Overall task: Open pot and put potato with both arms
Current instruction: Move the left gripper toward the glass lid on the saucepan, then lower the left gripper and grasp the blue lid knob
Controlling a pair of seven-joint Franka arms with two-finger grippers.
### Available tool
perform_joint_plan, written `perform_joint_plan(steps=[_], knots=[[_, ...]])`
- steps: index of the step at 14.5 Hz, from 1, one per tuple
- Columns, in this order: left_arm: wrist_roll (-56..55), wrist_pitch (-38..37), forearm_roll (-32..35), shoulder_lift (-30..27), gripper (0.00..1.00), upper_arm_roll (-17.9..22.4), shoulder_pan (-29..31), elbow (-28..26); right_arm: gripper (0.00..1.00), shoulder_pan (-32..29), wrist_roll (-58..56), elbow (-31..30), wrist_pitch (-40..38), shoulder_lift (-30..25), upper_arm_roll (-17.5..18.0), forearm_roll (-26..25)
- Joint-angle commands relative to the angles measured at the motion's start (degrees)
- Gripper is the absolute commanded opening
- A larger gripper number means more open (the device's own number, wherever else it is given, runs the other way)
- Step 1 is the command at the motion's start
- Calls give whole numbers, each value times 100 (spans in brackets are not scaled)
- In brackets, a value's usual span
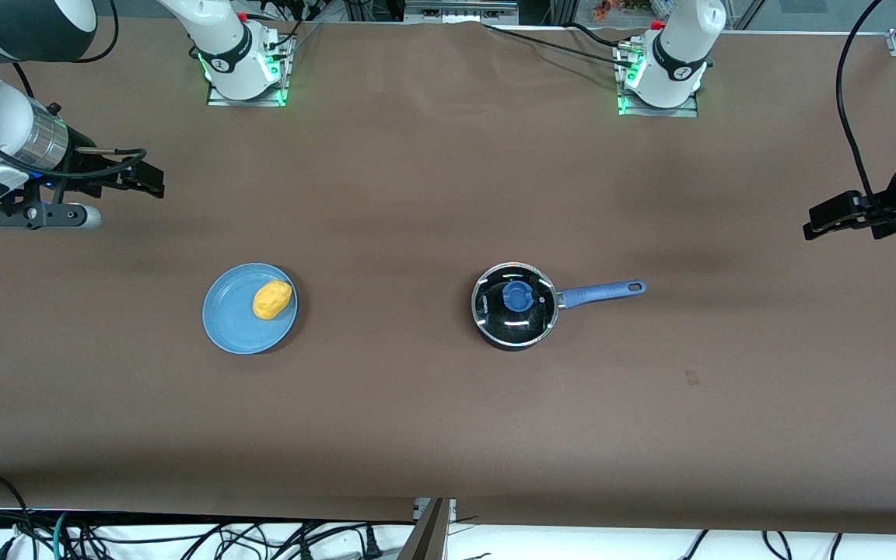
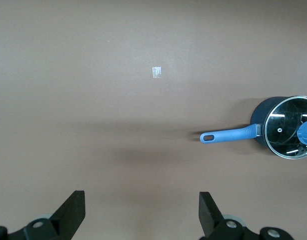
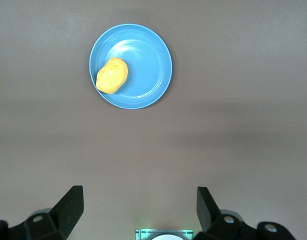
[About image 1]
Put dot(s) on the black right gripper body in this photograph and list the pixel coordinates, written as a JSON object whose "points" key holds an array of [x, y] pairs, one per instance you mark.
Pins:
{"points": [[87, 169]]}

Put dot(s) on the yellow potato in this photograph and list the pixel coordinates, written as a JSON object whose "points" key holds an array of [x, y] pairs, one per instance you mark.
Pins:
{"points": [[272, 299]]}

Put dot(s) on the glass lid with blue knob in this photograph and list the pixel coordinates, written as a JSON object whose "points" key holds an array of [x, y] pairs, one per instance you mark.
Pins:
{"points": [[516, 303]]}

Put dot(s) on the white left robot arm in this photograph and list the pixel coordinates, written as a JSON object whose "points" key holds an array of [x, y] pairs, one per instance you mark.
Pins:
{"points": [[677, 54]]}

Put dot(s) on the blue round plate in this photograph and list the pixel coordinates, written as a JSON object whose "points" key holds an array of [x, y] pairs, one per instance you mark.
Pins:
{"points": [[234, 319]]}

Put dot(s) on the brown table cover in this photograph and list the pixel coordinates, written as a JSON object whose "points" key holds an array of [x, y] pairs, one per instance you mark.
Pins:
{"points": [[417, 194]]}

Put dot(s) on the orange background objects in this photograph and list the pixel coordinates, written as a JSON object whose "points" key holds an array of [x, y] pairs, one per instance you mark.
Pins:
{"points": [[619, 8]]}

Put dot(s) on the black power plug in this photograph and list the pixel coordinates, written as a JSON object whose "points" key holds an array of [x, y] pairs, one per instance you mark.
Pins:
{"points": [[372, 542]]}

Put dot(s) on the dark diagonal beam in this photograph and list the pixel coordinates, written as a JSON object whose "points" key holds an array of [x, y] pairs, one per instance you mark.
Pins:
{"points": [[426, 540]]}

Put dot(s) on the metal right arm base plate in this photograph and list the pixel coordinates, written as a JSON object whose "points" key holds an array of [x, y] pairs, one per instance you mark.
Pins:
{"points": [[218, 97]]}

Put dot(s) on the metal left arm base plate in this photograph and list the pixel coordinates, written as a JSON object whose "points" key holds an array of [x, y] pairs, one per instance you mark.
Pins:
{"points": [[635, 109]]}

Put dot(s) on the silver metal bracket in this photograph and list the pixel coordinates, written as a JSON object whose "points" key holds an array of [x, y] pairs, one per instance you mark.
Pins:
{"points": [[448, 507]]}

